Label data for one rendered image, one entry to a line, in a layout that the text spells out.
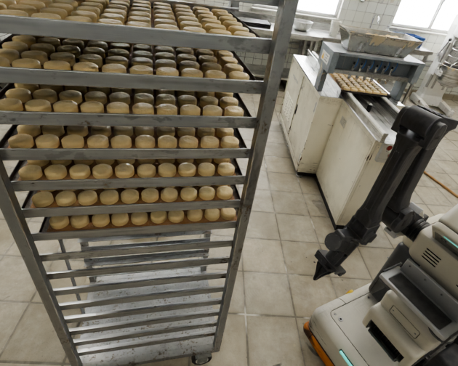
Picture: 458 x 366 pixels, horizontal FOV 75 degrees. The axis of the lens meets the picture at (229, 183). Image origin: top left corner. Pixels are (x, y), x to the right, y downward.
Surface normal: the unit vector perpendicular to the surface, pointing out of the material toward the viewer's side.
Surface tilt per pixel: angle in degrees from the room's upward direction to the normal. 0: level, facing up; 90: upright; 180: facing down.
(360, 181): 90
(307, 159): 90
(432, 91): 90
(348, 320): 0
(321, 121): 90
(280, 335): 0
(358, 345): 0
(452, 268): 98
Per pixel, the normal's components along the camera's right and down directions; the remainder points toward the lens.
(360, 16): 0.01, 0.61
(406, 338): 0.00, -0.76
